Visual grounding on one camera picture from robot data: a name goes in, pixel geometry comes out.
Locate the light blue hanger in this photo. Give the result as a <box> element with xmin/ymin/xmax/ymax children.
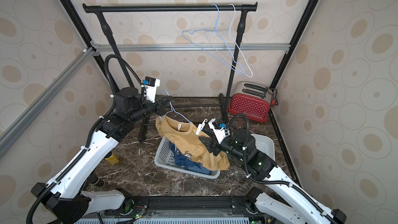
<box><xmin>161</xmin><ymin>89</ymin><xmax>191</xmax><ymax>123</ymax></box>
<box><xmin>181</xmin><ymin>4</ymin><xmax>247</xmax><ymax>76</ymax></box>

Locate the white clothespin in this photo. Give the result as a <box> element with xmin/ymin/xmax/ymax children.
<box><xmin>196</xmin><ymin>118</ymin><xmax>208</xmax><ymax>135</ymax></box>

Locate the tan yellow t-shirt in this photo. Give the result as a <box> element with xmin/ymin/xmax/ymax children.
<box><xmin>155</xmin><ymin>116</ymin><xmax>230</xmax><ymax>171</ymax></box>

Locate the dark blue t-shirt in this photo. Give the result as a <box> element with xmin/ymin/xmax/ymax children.
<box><xmin>169</xmin><ymin>143</ymin><xmax>212</xmax><ymax>175</ymax></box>

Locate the white wire hanger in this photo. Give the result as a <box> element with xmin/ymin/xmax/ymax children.
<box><xmin>212</xmin><ymin>4</ymin><xmax>254</xmax><ymax>78</ymax></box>

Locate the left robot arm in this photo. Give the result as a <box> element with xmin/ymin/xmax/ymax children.
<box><xmin>26</xmin><ymin>54</ymin><xmax>172</xmax><ymax>224</ymax></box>

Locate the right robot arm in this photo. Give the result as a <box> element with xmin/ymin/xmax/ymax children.
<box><xmin>198</xmin><ymin>113</ymin><xmax>347</xmax><ymax>224</ymax></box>

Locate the white plastic basket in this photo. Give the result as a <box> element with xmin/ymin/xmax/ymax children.
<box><xmin>154</xmin><ymin>137</ymin><xmax>221</xmax><ymax>179</ymax></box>

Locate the white plastic bin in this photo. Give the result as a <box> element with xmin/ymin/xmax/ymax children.
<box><xmin>252</xmin><ymin>134</ymin><xmax>275</xmax><ymax>160</ymax></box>

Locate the red toaster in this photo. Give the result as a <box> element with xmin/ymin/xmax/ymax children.
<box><xmin>228</xmin><ymin>82</ymin><xmax>278</xmax><ymax>123</ymax></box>

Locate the yellow bottle black cap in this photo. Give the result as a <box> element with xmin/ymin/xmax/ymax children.
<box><xmin>105</xmin><ymin>154</ymin><xmax>120</xmax><ymax>166</ymax></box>

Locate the dark bottle black cap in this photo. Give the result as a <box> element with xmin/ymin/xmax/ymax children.
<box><xmin>87</xmin><ymin>174</ymin><xmax>105</xmax><ymax>188</ymax></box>

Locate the black clothes rack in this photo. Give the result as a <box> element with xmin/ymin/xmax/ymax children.
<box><xmin>83</xmin><ymin>2</ymin><xmax>258</xmax><ymax>143</ymax></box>

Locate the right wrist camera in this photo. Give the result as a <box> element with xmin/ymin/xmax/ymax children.
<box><xmin>208</xmin><ymin>118</ymin><xmax>230</xmax><ymax>144</ymax></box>

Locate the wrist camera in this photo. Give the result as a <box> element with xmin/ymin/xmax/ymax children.
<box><xmin>142</xmin><ymin>76</ymin><xmax>161</xmax><ymax>103</ymax></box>
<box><xmin>208</xmin><ymin>118</ymin><xmax>230</xmax><ymax>144</ymax></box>

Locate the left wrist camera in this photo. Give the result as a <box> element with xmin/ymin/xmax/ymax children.
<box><xmin>142</xmin><ymin>76</ymin><xmax>161</xmax><ymax>103</ymax></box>

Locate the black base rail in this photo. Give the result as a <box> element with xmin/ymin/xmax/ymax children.
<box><xmin>71</xmin><ymin>195</ymin><xmax>312</xmax><ymax>224</ymax></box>

